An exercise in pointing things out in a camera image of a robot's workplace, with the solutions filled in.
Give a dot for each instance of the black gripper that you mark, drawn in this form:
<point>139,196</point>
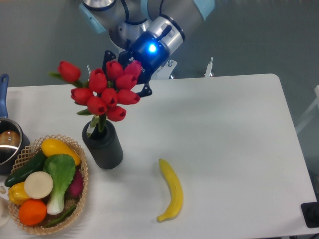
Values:
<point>152,48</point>

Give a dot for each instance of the red tulip bouquet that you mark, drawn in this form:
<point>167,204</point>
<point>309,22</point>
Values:
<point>103,93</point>

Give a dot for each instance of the dark grey ribbed vase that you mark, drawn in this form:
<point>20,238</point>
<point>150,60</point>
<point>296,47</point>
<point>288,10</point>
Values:
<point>104,147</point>

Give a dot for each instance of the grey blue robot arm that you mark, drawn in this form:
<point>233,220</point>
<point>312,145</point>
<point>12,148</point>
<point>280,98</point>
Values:
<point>103,15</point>

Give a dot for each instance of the yellow squash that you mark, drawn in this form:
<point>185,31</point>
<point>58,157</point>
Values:
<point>53,146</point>

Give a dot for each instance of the green bok choy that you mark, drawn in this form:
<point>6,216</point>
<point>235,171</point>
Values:
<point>61,168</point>

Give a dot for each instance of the magenta radish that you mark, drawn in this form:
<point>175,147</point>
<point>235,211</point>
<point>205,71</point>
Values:
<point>76,186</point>

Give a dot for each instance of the dark green cucumber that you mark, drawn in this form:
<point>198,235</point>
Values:
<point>33,165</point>

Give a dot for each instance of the yellow banana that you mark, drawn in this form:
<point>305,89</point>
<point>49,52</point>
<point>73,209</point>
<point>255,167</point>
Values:
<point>176,192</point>

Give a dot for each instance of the woven wicker basket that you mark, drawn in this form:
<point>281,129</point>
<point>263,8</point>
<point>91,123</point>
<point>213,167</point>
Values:
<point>28,153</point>

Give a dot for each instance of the cream round disc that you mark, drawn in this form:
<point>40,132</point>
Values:
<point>38,185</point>

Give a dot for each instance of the green chili pepper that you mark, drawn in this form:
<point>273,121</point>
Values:
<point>61,218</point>

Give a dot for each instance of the yellow bell pepper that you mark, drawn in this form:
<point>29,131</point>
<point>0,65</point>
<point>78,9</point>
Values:
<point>17,194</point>

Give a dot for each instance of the orange fruit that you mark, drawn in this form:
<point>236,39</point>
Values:
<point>32,212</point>

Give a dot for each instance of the small white garlic piece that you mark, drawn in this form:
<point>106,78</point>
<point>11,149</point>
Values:
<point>2,190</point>

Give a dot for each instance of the black device at edge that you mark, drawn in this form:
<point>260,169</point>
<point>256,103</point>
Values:
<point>311,214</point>

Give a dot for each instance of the blue handled saucepan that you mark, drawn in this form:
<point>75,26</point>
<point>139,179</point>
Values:
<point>12,138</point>

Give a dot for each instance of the white metal frame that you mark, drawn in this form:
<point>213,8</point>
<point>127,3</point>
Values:
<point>309,113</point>

